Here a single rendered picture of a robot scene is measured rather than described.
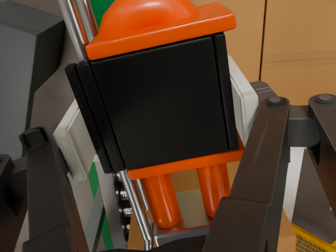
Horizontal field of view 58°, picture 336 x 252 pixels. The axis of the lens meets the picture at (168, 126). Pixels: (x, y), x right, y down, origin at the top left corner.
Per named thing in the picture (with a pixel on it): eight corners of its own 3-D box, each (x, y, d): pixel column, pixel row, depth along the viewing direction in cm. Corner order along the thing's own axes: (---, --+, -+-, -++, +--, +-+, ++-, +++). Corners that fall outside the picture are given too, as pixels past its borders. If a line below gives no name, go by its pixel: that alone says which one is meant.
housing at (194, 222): (238, 239, 29) (250, 283, 25) (168, 250, 29) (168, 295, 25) (230, 181, 25) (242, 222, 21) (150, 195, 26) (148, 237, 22)
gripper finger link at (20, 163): (59, 194, 14) (-4, 205, 14) (83, 137, 18) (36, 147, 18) (46, 168, 13) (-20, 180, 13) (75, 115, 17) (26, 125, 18)
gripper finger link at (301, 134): (269, 127, 12) (346, 113, 12) (241, 83, 17) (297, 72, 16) (271, 157, 13) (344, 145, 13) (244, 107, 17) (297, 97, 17)
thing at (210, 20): (234, 121, 22) (251, 159, 18) (136, 140, 23) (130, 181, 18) (218, 0, 18) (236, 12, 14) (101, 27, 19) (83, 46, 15)
